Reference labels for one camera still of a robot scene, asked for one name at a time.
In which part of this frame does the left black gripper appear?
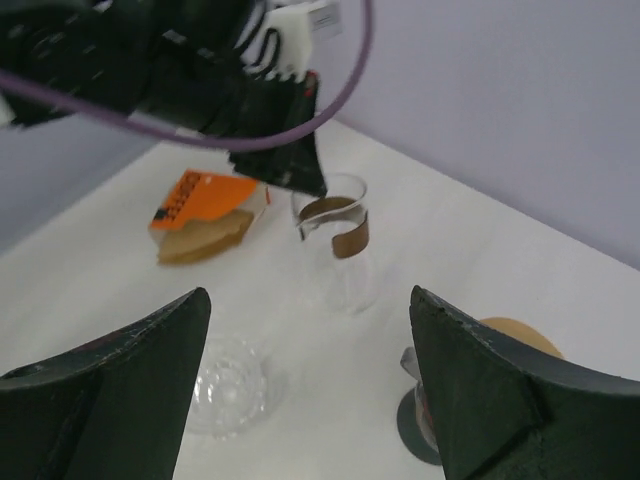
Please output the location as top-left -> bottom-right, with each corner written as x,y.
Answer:
1,1 -> 327,196

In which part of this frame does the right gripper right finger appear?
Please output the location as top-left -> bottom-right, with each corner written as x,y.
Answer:
409,286 -> 639,479

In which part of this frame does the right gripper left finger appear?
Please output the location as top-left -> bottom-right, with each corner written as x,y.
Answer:
1,287 -> 211,479

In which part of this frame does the orange coffee filter box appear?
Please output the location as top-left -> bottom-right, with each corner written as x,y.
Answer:
148,169 -> 271,266

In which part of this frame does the clear glass flask with coffee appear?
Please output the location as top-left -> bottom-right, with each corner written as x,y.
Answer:
290,173 -> 376,314

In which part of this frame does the dark carafe with red lid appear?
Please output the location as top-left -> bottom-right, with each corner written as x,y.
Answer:
396,390 -> 442,466

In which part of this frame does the brown paper coffee filter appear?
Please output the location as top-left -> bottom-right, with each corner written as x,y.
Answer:
480,317 -> 564,359

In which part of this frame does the grey transparent dripper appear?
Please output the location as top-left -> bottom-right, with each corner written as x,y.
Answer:
400,347 -> 433,444

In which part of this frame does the clear glass dripper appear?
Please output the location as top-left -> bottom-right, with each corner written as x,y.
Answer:
187,336 -> 267,439

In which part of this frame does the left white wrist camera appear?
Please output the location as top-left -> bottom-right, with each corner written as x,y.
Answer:
233,1 -> 341,83

